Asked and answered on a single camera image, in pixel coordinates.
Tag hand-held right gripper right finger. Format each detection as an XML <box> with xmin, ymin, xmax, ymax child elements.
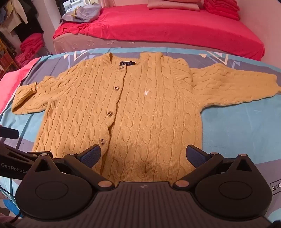
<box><xmin>173</xmin><ymin>145</ymin><xmax>261</xmax><ymax>190</ymax></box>

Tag stack of red folded clothes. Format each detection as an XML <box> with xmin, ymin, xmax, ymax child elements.
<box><xmin>203</xmin><ymin>0</ymin><xmax>241</xmax><ymax>21</ymax></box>

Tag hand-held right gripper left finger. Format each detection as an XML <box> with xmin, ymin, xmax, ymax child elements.
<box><xmin>28</xmin><ymin>144</ymin><xmax>116</xmax><ymax>191</ymax></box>

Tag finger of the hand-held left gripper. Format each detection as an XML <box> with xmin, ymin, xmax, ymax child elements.
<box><xmin>0</xmin><ymin>142</ymin><xmax>53</xmax><ymax>164</ymax></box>
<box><xmin>0</xmin><ymin>125</ymin><xmax>20</xmax><ymax>140</ymax></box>

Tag wooden shelf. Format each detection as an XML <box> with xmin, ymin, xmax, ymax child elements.
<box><xmin>0</xmin><ymin>33</ymin><xmax>20</xmax><ymax>76</ymax></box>

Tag stack of pink folded clothes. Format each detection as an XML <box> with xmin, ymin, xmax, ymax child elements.
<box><xmin>15</xmin><ymin>33</ymin><xmax>45</xmax><ymax>64</ymax></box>

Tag red bed sheet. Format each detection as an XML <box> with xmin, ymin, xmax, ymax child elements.
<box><xmin>53</xmin><ymin>4</ymin><xmax>265</xmax><ymax>62</ymax></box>

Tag blue grey crumpled cloth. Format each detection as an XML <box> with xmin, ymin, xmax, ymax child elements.
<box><xmin>60</xmin><ymin>3</ymin><xmax>102</xmax><ymax>24</ymax></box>

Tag yellow cable-knit cardigan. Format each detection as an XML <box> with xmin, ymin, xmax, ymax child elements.
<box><xmin>11</xmin><ymin>52</ymin><xmax>281</xmax><ymax>183</ymax></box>

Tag pink pillow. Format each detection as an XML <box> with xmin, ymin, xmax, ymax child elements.
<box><xmin>147</xmin><ymin>0</ymin><xmax>204</xmax><ymax>11</ymax></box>

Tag dark hanging clothes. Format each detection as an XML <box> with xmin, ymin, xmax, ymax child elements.
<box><xmin>0</xmin><ymin>0</ymin><xmax>45</xmax><ymax>42</ymax></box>

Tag pink blanket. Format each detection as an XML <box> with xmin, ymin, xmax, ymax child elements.
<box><xmin>0</xmin><ymin>57</ymin><xmax>43</xmax><ymax>115</ymax></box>

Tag blue grey patterned bed sheet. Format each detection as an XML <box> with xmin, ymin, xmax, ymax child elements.
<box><xmin>0</xmin><ymin>47</ymin><xmax>281</xmax><ymax>221</ymax></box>

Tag cream hanging garment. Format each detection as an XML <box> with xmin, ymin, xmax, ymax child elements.
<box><xmin>10</xmin><ymin>0</ymin><xmax>29</xmax><ymax>25</ymax></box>

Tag black cable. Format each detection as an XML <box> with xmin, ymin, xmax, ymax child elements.
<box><xmin>0</xmin><ymin>185</ymin><xmax>23</xmax><ymax>223</ymax></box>

